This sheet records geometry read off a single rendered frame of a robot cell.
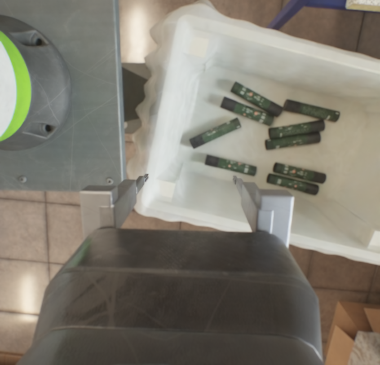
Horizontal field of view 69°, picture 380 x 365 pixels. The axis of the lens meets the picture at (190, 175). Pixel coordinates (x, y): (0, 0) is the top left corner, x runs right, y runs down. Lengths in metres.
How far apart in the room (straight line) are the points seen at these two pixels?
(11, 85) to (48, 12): 0.13
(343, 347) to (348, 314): 0.17
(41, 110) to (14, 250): 1.43
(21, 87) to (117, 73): 0.11
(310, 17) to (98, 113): 1.14
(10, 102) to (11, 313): 1.74
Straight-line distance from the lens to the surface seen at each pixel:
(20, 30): 0.37
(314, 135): 0.85
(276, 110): 0.80
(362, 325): 1.67
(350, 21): 1.44
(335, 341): 1.64
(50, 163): 0.39
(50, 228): 1.58
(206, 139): 0.78
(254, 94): 0.79
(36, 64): 0.34
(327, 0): 0.93
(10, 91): 0.29
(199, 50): 0.60
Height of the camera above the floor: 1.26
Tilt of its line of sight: 76 degrees down
